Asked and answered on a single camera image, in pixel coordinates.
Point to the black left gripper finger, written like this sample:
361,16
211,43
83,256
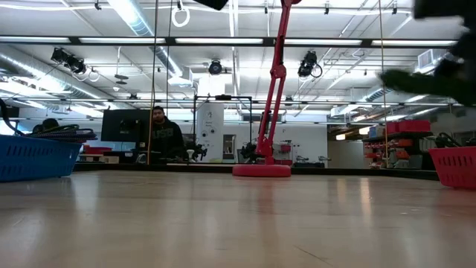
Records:
212,3

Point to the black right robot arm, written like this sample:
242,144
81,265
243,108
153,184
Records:
442,8

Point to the black background robot arm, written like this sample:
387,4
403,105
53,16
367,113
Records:
199,153
247,154

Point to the shelf with red bins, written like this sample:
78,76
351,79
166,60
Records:
409,128

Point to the red plastic basket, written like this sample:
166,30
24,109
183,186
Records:
455,167

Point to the person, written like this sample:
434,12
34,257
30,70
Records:
167,137

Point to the black monitor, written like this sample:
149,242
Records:
122,124

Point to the red lamp stand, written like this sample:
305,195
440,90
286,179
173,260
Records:
262,170

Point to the red tray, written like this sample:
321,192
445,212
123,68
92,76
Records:
97,150

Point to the blue plastic basket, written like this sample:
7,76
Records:
37,158

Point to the black ceiling camera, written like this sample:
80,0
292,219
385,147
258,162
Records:
215,67
308,63
70,62

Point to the black metal frame stand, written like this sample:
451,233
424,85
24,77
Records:
223,97

